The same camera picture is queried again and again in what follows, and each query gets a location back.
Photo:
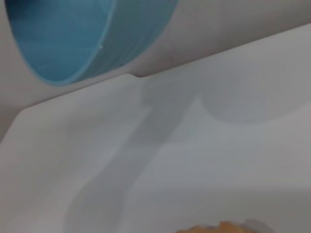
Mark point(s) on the blue bowl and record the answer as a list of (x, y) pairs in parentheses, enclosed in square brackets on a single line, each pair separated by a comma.
[(73, 41)]

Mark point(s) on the orange striped bread roll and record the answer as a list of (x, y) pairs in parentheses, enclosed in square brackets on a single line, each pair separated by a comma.
[(213, 229)]

